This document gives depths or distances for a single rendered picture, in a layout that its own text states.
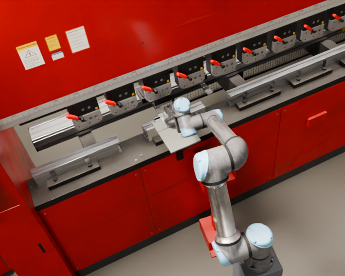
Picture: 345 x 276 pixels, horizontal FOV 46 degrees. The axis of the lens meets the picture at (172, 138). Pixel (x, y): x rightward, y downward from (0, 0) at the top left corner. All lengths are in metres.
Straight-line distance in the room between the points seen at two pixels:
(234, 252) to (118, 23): 1.12
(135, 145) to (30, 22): 0.97
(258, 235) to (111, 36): 1.09
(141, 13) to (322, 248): 1.98
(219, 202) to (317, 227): 1.49
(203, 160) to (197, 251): 1.41
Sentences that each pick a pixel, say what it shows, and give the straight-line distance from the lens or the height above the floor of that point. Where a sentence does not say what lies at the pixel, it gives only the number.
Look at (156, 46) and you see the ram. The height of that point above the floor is 1.49.
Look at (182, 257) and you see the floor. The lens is 2.92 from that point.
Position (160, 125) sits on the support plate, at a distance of 2.29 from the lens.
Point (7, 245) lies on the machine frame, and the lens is 2.31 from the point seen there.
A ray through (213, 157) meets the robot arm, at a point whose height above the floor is 1.37.
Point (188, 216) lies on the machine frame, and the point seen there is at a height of 0.13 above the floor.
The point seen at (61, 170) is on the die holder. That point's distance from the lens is 2.30.
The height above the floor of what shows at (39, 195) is 0.88.
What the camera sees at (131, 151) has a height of 0.88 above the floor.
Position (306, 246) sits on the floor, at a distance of 3.00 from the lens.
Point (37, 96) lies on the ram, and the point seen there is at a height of 1.45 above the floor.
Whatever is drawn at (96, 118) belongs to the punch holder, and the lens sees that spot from 2.11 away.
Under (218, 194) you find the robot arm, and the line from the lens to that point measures 1.68.
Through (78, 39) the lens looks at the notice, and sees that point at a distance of 1.85.
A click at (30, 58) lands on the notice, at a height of 1.65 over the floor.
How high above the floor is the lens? 2.59
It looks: 46 degrees down
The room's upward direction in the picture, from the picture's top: 9 degrees counter-clockwise
